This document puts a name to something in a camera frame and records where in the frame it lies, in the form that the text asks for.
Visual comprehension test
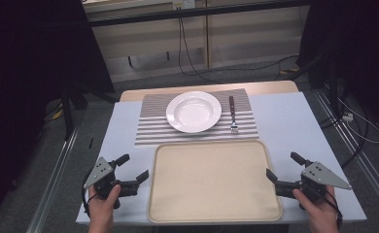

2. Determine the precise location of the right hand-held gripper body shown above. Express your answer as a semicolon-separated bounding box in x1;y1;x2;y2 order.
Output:
274;160;353;211

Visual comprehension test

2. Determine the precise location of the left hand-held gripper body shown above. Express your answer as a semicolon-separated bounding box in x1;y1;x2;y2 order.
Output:
83;156;139;210

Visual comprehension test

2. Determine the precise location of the person's left hand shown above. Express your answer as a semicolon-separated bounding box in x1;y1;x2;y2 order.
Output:
87;183;121;233

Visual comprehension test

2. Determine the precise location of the person's right hand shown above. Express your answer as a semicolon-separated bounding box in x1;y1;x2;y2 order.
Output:
292;184;341;233

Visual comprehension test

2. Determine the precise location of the white table board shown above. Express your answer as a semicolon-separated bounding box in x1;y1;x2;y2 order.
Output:
75;91;367;226

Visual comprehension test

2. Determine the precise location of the striped placemat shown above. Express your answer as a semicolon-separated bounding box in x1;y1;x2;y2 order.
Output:
134;87;260;147

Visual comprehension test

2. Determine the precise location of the beige plastic tray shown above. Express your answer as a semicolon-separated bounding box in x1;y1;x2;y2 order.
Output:
147;139;284;225

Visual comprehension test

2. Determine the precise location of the black metal stand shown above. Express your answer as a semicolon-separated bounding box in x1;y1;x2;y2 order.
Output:
288;48;344;119
59;84;121;142

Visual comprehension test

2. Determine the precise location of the white deep plate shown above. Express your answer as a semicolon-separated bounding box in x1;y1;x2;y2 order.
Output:
165;90;223;134

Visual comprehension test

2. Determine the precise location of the black metal crossbar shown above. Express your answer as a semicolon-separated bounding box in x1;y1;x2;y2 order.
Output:
87;0;312;28

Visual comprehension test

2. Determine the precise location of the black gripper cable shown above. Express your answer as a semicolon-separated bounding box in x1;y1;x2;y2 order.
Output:
81;168;98;218
320;188;344;229

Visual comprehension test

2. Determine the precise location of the aluminium floor rail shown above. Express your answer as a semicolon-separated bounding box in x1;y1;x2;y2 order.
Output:
313;90;379;221
25;124;81;233

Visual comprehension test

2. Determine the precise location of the white cable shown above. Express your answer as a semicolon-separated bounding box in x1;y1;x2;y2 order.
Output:
336;96;379;145

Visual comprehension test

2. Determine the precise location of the fork with wooden handle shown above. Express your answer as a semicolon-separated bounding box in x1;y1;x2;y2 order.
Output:
228;95;239;135

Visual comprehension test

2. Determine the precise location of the black floor cable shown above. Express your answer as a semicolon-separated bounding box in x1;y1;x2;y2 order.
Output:
206;53;300;82

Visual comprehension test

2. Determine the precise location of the black hanging cable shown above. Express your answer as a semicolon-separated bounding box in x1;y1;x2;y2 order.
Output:
177;17;218;83

